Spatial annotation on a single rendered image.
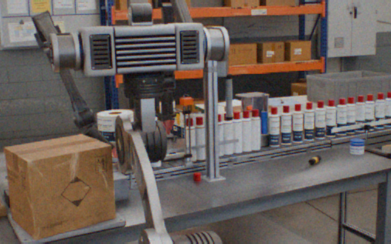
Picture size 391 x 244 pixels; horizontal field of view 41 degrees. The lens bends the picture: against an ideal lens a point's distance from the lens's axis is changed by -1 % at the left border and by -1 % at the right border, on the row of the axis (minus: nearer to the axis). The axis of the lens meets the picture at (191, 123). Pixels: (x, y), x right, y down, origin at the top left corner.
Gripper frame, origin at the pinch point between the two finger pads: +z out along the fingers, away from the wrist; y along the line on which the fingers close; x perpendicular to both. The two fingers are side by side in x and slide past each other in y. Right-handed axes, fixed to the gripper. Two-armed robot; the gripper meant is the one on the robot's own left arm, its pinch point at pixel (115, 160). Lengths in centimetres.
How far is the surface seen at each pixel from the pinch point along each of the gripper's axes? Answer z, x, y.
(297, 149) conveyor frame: 63, -72, -7
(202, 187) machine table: 26.6, -17.1, -24.2
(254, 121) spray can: 35, -62, -4
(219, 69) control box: -5, -57, -18
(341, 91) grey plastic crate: 132, -176, 92
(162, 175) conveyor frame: 18.4, -10.3, -6.2
